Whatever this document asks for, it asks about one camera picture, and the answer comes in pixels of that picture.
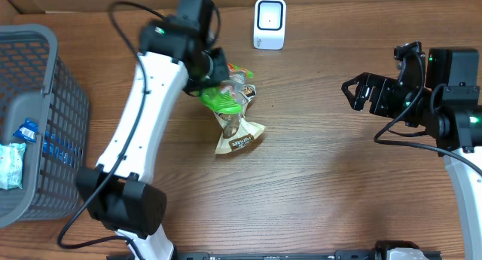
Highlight green snack packet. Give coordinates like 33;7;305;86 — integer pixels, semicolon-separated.
199;63;256;115

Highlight beige brown snack packet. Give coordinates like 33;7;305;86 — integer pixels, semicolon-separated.
214;84;266;154

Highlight blue snack bar wrapper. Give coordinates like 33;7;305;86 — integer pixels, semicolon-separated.
13;118;38;143

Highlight light teal snack packet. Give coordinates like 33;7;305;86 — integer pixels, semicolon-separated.
0;143;26;190

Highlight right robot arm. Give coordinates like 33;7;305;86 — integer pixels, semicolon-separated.
341;41;481;259

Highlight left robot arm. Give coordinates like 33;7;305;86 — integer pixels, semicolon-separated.
76;0;229;259

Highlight white barcode scanner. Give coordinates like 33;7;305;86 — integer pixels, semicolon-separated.
253;0;286;50

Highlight grey plastic mesh basket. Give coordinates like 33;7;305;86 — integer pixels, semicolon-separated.
1;24;90;227

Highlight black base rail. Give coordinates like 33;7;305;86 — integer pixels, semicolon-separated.
106;240;442;260

